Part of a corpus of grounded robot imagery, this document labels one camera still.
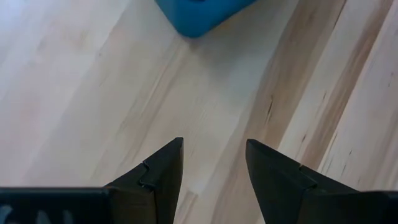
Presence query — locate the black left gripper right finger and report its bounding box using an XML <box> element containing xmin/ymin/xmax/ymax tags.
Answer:
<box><xmin>245</xmin><ymin>139</ymin><xmax>358</xmax><ymax>224</ymax></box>

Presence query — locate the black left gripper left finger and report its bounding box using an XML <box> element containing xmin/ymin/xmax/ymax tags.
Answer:
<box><xmin>104</xmin><ymin>137</ymin><xmax>185</xmax><ymax>224</ymax></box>

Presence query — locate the blue plastic bin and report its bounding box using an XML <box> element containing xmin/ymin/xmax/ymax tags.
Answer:
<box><xmin>154</xmin><ymin>0</ymin><xmax>259</xmax><ymax>39</ymax></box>

